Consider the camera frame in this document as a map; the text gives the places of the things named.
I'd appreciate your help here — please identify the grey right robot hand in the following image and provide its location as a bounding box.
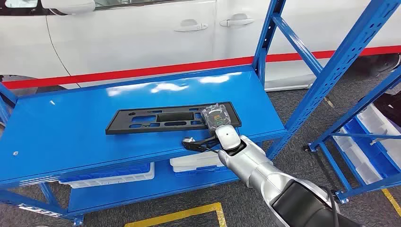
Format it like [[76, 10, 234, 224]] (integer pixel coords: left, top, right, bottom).
[[200, 103, 233, 132]]

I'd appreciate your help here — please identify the black plastic panel part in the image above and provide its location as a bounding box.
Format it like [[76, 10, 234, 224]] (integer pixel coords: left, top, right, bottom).
[[105, 102, 242, 135]]

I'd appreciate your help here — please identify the blue metal shelf rack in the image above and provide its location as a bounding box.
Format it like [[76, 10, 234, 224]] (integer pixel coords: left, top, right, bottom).
[[0, 0, 401, 227], [303, 67, 401, 205]]

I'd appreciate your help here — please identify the white plastic bin stack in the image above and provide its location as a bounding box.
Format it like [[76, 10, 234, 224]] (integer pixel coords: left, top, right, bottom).
[[169, 151, 230, 177]]

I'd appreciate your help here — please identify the yellow floor tape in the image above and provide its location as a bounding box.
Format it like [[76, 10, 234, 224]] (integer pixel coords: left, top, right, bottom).
[[124, 202, 227, 227], [381, 188, 401, 218]]

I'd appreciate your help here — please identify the white car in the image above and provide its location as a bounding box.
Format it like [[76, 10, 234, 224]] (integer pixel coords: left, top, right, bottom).
[[0, 0, 401, 92]]

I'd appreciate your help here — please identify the blue and white plastic bin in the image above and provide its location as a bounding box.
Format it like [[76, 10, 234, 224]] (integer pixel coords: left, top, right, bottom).
[[59, 162, 156, 189]]

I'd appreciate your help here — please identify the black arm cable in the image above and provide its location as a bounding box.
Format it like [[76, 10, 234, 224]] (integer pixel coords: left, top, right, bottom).
[[319, 186, 340, 227]]

